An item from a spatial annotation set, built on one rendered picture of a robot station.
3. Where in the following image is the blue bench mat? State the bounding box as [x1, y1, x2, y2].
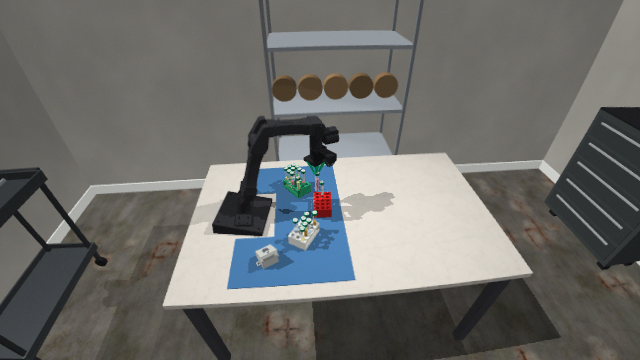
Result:
[227, 165, 355, 289]

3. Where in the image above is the green tube rack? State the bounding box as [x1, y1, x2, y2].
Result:
[283, 179, 311, 199]

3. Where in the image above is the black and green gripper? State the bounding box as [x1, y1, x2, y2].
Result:
[304, 147, 325, 175]

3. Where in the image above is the red tube rack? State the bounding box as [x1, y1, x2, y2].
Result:
[314, 192, 332, 217]

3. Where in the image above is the white test tube rack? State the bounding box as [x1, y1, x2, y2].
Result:
[288, 220, 320, 251]

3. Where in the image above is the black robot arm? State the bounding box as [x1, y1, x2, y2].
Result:
[235, 116, 339, 227]

